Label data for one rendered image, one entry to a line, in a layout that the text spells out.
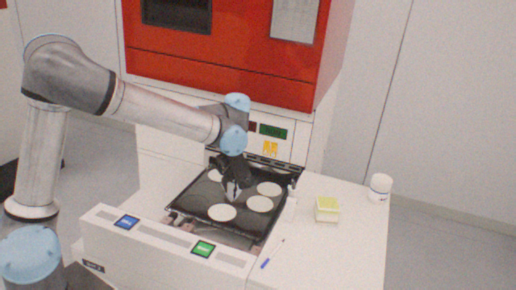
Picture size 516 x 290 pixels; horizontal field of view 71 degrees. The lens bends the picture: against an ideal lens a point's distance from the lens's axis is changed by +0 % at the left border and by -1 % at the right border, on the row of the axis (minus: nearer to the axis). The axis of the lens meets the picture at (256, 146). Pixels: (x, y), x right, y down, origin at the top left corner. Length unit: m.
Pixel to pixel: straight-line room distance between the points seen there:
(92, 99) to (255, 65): 0.74
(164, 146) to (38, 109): 0.93
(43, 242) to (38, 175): 0.15
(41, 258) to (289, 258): 0.62
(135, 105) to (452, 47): 2.36
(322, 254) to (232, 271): 0.27
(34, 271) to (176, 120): 0.42
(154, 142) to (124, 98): 1.01
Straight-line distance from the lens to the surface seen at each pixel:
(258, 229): 1.26
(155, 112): 0.80
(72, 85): 0.75
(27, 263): 0.90
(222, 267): 1.05
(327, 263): 1.10
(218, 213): 1.31
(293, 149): 1.47
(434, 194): 3.23
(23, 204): 0.99
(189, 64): 1.47
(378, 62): 2.83
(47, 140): 0.92
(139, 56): 1.60
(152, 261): 1.16
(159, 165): 1.82
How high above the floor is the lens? 1.72
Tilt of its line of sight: 28 degrees down
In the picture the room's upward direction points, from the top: 6 degrees clockwise
